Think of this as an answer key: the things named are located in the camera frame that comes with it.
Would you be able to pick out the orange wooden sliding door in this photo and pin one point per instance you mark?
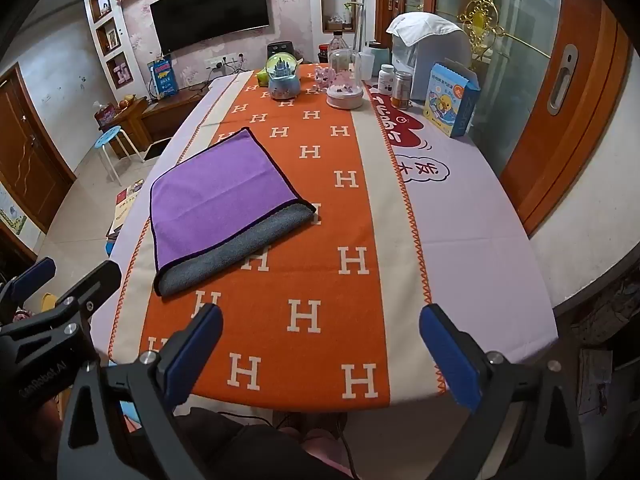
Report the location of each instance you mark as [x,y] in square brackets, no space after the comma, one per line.
[570,125]

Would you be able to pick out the yellow slipper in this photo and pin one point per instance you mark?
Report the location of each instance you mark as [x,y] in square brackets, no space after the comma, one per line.
[47,302]

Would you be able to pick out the blue round stool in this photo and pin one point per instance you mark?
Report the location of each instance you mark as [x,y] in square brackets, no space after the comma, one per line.
[111,137]

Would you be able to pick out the wall poster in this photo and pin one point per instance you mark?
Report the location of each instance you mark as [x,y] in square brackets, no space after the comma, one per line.
[12,212]

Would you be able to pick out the white pill bottle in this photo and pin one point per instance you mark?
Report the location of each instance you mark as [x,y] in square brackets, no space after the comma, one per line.
[386,80]

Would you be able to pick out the blue printed box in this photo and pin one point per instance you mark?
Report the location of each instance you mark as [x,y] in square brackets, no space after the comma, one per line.
[162,79]

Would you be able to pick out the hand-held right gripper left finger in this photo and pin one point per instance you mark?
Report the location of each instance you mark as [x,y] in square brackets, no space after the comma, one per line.
[196,355]

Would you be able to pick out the brown glass jar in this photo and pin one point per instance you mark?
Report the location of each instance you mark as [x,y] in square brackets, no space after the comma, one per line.
[402,91]

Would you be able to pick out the purple and grey towel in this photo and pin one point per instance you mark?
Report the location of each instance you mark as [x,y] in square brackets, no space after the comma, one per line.
[220,195]

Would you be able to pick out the gold metal ornament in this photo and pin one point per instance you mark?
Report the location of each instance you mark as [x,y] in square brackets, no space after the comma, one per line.
[482,15]

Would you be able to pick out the lilac printed tablecloth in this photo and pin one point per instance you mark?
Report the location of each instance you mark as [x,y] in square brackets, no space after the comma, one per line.
[475,220]

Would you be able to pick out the blue castle snow globe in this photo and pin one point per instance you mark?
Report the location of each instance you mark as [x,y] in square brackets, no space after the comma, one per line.
[283,77]

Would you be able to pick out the green apple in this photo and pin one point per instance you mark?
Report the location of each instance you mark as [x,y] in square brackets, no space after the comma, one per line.
[263,77]

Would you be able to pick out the white measuring jug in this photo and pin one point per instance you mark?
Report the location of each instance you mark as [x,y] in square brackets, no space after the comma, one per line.
[366,65]

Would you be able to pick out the blue cartoon carton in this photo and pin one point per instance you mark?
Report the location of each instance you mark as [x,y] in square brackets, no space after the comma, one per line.
[450,100]

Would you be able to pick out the clear bottle with red label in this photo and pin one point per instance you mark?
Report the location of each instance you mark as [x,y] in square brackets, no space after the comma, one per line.
[339,42]

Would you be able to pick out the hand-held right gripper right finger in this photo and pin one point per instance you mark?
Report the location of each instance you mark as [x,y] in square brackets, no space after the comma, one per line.
[450,360]

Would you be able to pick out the brown wooden door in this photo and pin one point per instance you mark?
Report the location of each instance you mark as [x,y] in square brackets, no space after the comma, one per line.
[30,155]

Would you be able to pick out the black wall television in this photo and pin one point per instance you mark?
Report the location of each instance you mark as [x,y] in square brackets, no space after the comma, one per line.
[210,10]

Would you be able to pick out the wooden television cabinet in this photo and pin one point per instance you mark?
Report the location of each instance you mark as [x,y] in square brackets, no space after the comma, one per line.
[150,120]

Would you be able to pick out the pink toy figure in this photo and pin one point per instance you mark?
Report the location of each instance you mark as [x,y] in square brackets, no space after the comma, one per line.
[324,77]

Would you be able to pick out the orange letter-print blanket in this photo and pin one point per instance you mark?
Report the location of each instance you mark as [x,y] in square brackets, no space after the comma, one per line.
[320,240]

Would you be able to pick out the white wall niche shelves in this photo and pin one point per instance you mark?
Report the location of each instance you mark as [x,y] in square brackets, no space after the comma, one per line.
[111,35]

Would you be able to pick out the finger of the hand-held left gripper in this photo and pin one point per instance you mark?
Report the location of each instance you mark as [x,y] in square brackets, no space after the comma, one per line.
[31,276]
[95,285]

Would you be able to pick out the red tissue box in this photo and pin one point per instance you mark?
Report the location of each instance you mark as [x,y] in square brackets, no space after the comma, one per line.
[107,114]

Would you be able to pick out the glass dome music box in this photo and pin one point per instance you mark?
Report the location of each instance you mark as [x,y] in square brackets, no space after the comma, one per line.
[345,80]

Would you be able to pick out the white appliance with cloth cover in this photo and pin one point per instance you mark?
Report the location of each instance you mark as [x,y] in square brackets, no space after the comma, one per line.
[430,40]

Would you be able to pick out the white wall socket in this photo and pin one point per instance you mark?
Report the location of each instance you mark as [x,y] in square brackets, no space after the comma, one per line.
[222,60]

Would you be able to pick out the person's dark pants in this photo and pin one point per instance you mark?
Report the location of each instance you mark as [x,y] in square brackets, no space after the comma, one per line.
[240,440]

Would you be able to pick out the black small appliance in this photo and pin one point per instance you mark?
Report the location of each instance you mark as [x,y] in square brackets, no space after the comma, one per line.
[280,49]

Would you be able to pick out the teal cup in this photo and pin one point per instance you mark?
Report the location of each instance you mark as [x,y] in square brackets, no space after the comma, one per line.
[380,52]

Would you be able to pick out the books on floor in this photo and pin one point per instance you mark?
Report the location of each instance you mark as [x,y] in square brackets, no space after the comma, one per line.
[125,205]

